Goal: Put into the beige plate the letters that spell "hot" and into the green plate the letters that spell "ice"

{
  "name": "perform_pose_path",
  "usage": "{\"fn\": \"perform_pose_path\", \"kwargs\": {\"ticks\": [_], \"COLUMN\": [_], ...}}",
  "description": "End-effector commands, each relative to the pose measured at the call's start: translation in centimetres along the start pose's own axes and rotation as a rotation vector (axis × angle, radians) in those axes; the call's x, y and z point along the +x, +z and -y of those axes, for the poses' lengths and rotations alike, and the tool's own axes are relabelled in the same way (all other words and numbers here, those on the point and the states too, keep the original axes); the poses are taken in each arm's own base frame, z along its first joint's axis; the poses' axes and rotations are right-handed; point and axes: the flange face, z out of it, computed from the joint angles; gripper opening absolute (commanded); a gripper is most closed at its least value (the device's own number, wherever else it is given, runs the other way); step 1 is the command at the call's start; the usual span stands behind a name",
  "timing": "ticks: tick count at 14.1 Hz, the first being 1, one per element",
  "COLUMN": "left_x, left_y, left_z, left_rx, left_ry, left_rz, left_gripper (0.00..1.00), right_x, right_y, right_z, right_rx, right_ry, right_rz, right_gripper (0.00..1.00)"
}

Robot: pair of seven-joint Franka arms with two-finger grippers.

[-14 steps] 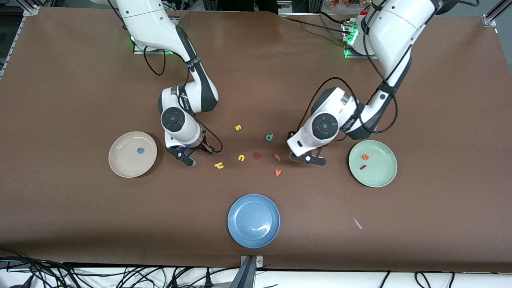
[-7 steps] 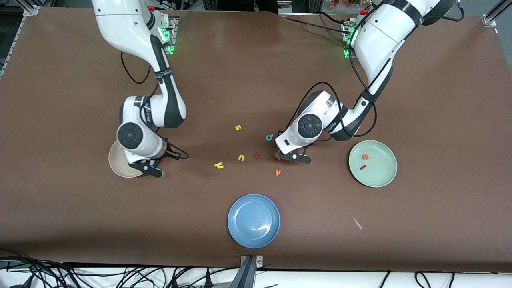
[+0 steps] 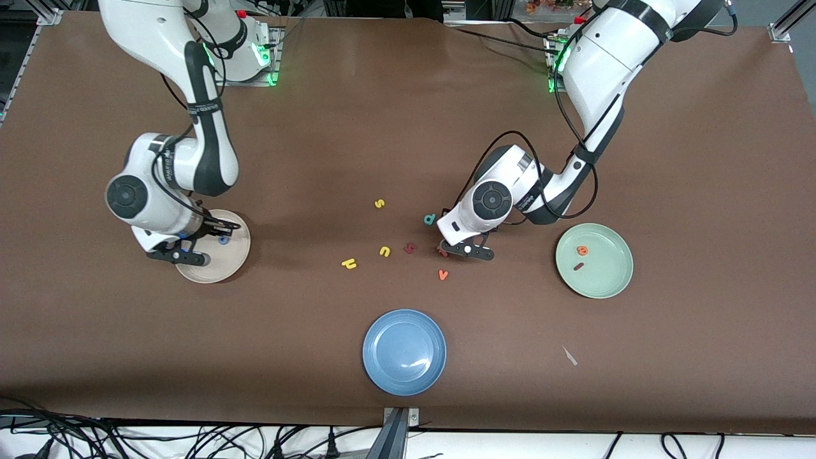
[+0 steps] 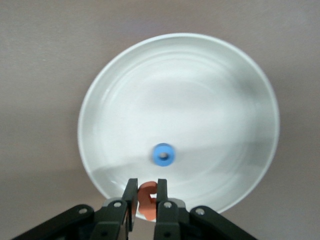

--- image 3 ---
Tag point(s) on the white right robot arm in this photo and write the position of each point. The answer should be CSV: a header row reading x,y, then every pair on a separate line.
x,y
153,38

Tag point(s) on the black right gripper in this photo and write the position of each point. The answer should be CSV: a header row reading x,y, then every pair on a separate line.
x,y
205,230

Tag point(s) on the blue plate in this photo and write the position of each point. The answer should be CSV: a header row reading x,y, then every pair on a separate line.
x,y
405,354

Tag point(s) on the small white paper scrap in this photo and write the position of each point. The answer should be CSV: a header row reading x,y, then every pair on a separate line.
x,y
569,356

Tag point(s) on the black power plug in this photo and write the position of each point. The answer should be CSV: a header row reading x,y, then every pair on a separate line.
x,y
332,446
278,450

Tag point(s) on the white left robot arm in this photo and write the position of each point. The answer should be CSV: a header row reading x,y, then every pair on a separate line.
x,y
605,57

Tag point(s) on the silver aluminium frame profile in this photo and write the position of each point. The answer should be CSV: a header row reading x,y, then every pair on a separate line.
x,y
48,16
781,30

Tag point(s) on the light green plate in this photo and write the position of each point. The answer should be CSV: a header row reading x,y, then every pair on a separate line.
x,y
605,284

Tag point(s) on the brown table cover mat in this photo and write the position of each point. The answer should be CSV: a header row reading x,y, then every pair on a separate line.
x,y
408,127

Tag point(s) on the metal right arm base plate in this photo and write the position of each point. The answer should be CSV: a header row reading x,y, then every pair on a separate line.
x,y
255,83

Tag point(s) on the yellow foam letter h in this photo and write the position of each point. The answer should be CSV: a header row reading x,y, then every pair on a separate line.
x,y
349,264

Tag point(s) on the orange brown flower bunch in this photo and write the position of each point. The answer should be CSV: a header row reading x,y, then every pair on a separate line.
x,y
542,6

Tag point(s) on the beige brown plate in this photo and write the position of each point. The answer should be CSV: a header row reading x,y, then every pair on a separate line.
x,y
223,268

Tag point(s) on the grey metal camera mount bracket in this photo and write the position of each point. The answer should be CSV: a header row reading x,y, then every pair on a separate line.
x,y
396,421

